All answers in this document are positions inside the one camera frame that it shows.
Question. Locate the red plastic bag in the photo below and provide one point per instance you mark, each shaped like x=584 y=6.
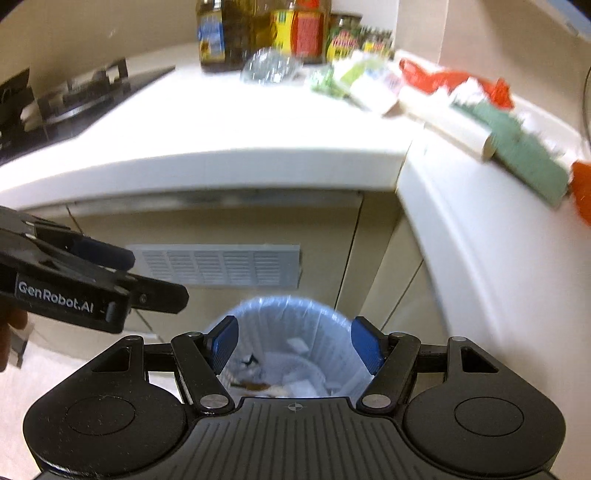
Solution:
x=498 y=92

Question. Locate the blue lined trash bin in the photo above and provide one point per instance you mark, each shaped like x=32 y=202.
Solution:
x=293 y=347

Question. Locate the white green medicine box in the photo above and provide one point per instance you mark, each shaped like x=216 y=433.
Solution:
x=368 y=82

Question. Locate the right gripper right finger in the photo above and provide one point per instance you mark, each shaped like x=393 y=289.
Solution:
x=390 y=359

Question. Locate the tall green pickle jar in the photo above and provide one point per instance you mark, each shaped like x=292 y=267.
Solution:
x=344 y=35

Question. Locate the person left hand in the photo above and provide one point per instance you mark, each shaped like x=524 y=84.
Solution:
x=11 y=317

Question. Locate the black gas stove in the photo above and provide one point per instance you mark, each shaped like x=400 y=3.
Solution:
x=30 y=123

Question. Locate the large dark oil bottle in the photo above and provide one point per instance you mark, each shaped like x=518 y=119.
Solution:
x=230 y=32

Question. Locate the yellow red label oil bottle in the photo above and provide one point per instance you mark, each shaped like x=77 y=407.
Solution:
x=300 y=28

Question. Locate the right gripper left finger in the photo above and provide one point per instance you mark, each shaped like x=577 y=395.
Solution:
x=199 y=359

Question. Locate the white paper roll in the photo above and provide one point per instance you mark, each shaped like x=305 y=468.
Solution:
x=471 y=135

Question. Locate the cabinet vent grille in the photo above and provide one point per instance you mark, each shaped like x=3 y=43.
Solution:
x=220 y=265

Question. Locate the green cloth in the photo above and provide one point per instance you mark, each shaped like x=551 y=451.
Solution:
x=521 y=153

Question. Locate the small pickle jar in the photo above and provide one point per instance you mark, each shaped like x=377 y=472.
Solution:
x=377 y=42

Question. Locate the crushed clear plastic bottle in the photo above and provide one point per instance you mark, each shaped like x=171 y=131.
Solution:
x=270 y=66

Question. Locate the crumpled white tissue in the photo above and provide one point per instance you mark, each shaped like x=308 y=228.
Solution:
x=470 y=92

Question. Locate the orange foam net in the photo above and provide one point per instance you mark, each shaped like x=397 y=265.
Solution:
x=580 y=186

